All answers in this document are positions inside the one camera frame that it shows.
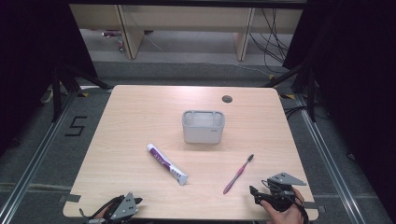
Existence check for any aluminium floor rail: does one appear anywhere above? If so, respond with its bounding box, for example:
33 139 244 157
294 94 368 224
0 92 78 224

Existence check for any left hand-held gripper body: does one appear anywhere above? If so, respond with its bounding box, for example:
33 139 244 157
88 191 140 224

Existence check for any white floor cable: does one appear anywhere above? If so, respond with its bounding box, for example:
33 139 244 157
232 63 273 77

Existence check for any grey tape piece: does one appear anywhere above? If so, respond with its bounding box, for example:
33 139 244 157
303 201 327 215
58 193 82 203

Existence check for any bundle of black cables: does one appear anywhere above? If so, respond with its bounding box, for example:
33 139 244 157
248 8 291 75

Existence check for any light wooden desk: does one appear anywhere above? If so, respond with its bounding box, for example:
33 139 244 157
68 3 304 62

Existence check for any white purple toothpaste tube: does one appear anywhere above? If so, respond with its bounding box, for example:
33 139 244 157
146 143 190 187

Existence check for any black metal stand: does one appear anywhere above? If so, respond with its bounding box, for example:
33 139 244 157
262 60 319 123
50 62 114 123

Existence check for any person's right hand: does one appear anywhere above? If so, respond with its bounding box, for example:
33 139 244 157
260 188 305 224

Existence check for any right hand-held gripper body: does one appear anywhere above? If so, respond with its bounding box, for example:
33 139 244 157
261 172 308 213

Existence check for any pink item on floor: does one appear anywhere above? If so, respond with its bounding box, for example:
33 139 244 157
101 29 125 52

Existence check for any grey plastic holder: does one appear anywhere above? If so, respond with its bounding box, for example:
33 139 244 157
181 109 226 145

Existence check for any pink toothbrush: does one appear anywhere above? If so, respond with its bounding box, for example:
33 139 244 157
222 153 255 196

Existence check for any black curtain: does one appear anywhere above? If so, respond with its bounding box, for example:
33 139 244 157
0 0 98 157
282 0 396 218

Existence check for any person's left hand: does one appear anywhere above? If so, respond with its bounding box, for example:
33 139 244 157
92 207 111 220

